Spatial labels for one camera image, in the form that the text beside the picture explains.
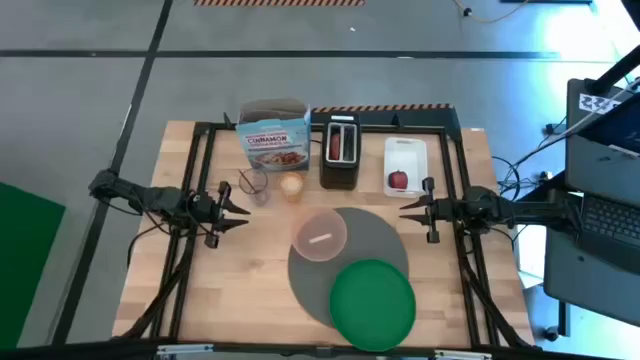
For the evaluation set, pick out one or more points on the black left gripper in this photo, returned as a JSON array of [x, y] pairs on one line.
[[210, 212]]

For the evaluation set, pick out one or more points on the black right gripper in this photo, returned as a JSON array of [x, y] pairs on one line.
[[434, 212]]

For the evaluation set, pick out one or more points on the clear drinking glass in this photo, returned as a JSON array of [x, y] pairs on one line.
[[254, 185]]

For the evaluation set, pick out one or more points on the metal spoon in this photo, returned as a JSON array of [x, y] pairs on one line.
[[251, 182]]

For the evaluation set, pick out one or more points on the blue cinnamon squares cereal box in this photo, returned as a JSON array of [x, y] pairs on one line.
[[274, 142]]

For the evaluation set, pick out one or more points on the brown toast slice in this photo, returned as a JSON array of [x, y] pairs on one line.
[[335, 146]]

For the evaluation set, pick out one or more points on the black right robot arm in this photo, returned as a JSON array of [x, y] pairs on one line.
[[510, 210]]

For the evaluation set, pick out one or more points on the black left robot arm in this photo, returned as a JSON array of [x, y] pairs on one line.
[[150, 197]]

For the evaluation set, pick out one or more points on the red apple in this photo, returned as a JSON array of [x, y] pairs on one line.
[[398, 180]]

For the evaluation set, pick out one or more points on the grey round woven placemat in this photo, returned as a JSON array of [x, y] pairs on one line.
[[372, 235]]

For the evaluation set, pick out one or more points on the white plastic tray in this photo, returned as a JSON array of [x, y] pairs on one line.
[[406, 155]]

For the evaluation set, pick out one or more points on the yellow cup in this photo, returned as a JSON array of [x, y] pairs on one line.
[[292, 186]]

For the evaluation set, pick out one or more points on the black toaster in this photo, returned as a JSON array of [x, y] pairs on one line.
[[341, 170]]

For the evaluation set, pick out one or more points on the translucent white cereal bowl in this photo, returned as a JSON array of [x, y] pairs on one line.
[[320, 235]]

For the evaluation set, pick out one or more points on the green plate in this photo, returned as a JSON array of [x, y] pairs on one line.
[[372, 305]]

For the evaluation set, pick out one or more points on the orange black hazard strip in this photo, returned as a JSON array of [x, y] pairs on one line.
[[382, 107]]

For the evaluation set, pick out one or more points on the grey equipment cart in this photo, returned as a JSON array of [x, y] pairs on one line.
[[585, 290]]

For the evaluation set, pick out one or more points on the grey laptop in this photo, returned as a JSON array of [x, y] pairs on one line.
[[607, 200]]

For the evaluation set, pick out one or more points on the green floor mat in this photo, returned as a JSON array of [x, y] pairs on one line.
[[25, 260]]

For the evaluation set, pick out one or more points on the black metal table frame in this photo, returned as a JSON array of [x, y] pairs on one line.
[[200, 150]]

